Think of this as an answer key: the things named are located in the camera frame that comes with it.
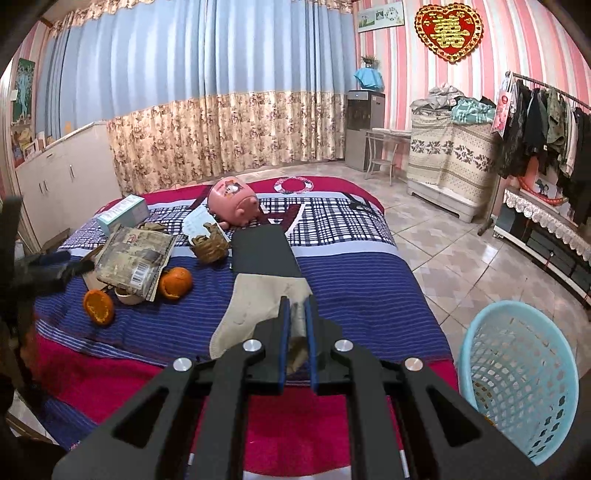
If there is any beige cloth rag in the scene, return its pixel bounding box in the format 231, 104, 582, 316
209, 272, 315, 376

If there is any low dark media stand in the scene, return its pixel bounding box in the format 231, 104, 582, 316
494, 187, 591, 305

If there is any blue covered water bottle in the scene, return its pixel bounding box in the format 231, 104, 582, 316
355, 67, 385, 92

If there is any green wall painting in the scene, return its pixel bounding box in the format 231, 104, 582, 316
14, 58, 37, 125

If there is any patterned beige cloth cover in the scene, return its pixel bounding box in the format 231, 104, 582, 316
406, 111, 502, 199

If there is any snack bag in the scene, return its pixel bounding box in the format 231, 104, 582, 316
93, 224, 178, 303

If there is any grey clothes pile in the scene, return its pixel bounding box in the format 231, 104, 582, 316
411, 83, 465, 114

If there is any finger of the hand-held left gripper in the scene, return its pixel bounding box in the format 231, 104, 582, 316
28, 250, 72, 273
34, 261, 96, 295

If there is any black strap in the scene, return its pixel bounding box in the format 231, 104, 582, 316
344, 194, 384, 215

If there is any green white cardboard box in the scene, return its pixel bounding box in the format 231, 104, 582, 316
96, 195, 151, 237

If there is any small white cup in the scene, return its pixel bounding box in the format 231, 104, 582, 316
114, 285, 145, 306

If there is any grey water dispenser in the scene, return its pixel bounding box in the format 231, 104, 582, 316
345, 90, 386, 171

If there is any picture frame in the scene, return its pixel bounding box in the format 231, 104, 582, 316
21, 131, 47, 160

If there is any light blue plastic basket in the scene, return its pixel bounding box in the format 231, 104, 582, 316
457, 300, 580, 466

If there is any pink piggy bank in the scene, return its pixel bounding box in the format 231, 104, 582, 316
207, 178, 262, 229

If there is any white side cabinet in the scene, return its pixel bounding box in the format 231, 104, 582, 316
14, 121, 123, 250

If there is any teal folded cloth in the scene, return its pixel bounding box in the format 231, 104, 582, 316
450, 98, 496, 124

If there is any small metal table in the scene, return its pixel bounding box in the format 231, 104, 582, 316
365, 128, 411, 185

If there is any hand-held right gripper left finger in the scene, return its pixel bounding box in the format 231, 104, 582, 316
52, 296, 293, 480

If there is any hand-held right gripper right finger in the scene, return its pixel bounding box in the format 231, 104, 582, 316
304, 298, 541, 480

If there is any pink hanging bag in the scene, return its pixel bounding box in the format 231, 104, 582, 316
492, 90, 511, 134

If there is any row of hanging clothes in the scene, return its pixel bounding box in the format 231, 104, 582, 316
496, 78, 591, 213

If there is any wall calendar poster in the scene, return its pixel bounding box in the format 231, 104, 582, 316
358, 1, 406, 33

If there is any blue floral curtain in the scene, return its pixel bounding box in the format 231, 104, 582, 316
34, 0, 358, 197

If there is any red hoop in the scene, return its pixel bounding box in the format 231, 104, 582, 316
519, 174, 566, 204

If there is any white lace cloth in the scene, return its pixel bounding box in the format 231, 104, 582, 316
503, 188, 591, 243

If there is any black flat case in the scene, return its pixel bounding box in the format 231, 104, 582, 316
229, 228, 305, 279

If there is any white paper sheet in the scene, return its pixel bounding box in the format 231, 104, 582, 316
181, 205, 232, 247

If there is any red heart wall decoration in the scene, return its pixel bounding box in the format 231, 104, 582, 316
414, 4, 485, 63

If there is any metal clothes rack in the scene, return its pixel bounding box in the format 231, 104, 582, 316
478, 71, 591, 236

